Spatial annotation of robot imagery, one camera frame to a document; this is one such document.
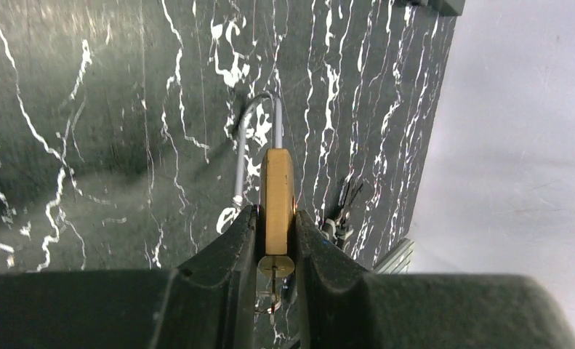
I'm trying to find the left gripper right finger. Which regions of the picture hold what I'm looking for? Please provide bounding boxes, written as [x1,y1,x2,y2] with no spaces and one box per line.
[294,211,575,348]

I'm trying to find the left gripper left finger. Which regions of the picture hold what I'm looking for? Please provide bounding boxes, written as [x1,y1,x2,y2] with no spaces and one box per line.
[0,206,258,348]

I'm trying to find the small silver key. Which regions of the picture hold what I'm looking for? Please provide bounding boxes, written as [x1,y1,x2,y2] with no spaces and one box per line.
[254,278,282,325]

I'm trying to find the large brass padlock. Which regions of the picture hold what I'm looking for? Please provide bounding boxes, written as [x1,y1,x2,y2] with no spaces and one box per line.
[233,91,297,279]

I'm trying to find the black flat box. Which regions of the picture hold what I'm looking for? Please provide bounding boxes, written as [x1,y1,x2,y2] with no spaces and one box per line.
[393,0,466,17]

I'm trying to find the black handled pruning shears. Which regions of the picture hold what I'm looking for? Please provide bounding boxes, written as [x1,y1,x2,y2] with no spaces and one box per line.
[321,177,363,252]

